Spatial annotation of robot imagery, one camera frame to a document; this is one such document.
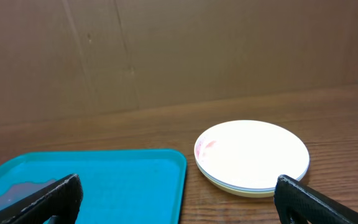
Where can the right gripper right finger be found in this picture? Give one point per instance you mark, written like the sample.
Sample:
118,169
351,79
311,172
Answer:
297,203

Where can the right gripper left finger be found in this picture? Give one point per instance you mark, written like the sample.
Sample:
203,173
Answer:
54,201

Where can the green rimmed plate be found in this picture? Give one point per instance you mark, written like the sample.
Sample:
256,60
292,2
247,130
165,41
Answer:
241,193

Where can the light blue rimmed plate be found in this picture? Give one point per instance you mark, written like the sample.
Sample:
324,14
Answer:
244,188

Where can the white plate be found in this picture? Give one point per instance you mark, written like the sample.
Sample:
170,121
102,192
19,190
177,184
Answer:
251,154

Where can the blue plastic tray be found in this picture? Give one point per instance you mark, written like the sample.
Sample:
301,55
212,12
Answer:
129,186

